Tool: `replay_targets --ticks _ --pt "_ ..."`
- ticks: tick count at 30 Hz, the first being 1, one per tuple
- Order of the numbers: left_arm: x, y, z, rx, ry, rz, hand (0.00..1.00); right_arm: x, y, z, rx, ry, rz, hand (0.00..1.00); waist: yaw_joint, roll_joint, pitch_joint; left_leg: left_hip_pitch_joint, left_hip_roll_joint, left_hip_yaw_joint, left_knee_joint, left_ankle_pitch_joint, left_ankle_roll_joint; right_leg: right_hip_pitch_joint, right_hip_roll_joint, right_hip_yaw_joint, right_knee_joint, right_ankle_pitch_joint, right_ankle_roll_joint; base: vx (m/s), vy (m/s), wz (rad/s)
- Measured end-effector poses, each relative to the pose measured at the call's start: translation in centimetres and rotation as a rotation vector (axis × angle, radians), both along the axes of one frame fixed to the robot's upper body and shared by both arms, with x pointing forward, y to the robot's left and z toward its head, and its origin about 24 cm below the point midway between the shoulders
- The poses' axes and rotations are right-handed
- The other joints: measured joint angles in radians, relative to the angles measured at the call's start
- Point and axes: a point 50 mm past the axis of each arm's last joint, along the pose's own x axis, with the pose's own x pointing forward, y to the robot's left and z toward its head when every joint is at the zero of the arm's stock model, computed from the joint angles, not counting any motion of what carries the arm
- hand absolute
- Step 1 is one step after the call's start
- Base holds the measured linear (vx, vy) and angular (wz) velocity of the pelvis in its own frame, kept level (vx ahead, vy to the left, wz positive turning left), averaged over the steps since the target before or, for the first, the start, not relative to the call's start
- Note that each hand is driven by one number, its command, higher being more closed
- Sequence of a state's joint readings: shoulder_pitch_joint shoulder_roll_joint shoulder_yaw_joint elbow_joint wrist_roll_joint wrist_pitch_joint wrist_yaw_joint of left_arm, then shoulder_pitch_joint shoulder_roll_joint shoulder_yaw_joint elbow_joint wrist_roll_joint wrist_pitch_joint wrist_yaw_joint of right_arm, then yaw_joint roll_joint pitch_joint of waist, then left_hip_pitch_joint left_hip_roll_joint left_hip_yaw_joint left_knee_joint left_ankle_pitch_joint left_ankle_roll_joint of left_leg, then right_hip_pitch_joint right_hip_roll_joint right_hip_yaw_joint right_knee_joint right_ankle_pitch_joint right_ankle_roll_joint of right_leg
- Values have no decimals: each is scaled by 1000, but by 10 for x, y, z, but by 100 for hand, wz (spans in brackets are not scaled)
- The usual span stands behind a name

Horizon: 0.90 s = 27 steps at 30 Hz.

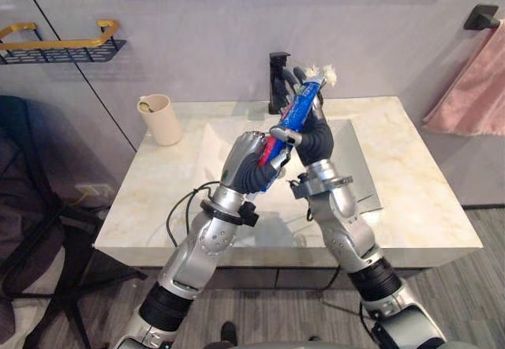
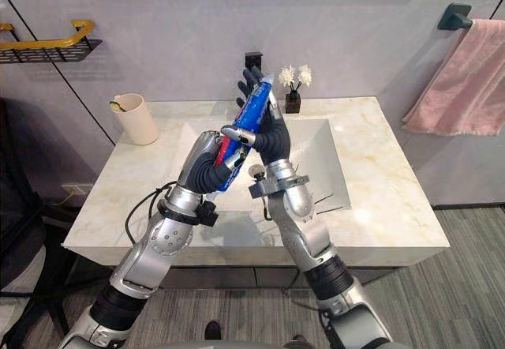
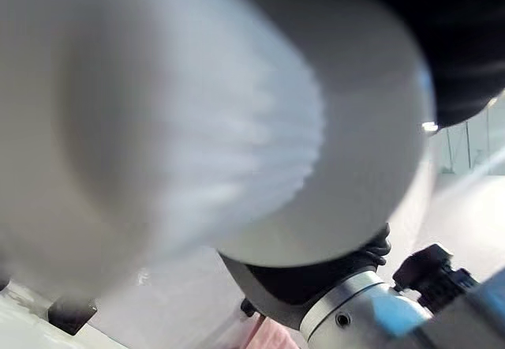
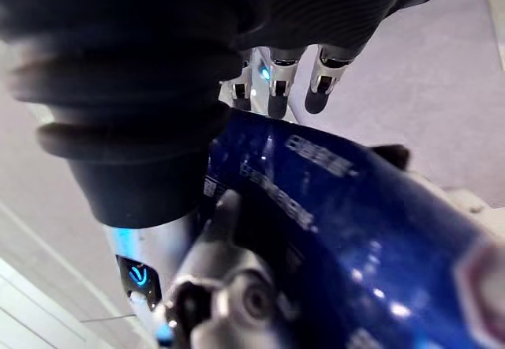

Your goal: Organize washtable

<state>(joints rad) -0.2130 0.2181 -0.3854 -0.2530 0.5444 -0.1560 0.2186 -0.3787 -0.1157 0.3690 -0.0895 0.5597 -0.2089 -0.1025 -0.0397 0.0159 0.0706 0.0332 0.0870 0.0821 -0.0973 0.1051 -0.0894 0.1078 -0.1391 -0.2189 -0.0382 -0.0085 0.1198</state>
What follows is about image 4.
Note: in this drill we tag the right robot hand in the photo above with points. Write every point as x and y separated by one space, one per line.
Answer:
130 88

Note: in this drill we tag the glossy blue printed tube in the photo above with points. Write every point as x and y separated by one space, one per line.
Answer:
355 226

